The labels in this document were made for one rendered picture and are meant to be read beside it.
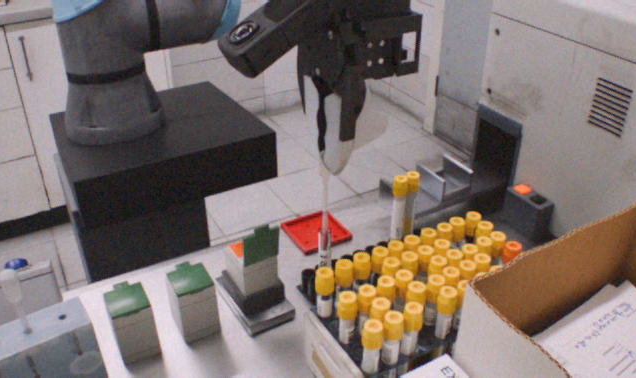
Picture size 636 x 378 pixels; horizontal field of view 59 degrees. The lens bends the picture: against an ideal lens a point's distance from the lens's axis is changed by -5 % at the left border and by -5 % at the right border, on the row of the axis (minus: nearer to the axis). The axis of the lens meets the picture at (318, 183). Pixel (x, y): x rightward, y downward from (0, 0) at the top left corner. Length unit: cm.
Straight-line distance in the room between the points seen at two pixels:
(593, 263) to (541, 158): 21
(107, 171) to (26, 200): 160
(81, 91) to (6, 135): 139
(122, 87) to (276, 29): 45
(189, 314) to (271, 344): 9
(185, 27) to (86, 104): 18
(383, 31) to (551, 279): 27
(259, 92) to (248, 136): 235
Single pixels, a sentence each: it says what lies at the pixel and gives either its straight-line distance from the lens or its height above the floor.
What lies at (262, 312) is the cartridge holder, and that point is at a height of 89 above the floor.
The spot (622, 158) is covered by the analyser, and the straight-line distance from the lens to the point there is 70.
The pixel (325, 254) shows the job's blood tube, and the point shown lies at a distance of 59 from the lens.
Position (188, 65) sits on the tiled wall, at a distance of 298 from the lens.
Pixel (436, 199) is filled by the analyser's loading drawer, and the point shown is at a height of 92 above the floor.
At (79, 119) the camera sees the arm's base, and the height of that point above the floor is 98.
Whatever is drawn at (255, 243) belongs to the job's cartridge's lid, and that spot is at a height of 98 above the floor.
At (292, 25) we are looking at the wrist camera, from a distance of 45.
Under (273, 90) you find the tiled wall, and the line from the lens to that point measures 321.
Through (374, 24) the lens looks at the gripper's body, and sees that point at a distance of 48.
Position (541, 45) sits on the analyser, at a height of 111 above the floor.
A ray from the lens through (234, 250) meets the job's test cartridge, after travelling 61.
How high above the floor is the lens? 132
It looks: 31 degrees down
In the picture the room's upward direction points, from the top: straight up
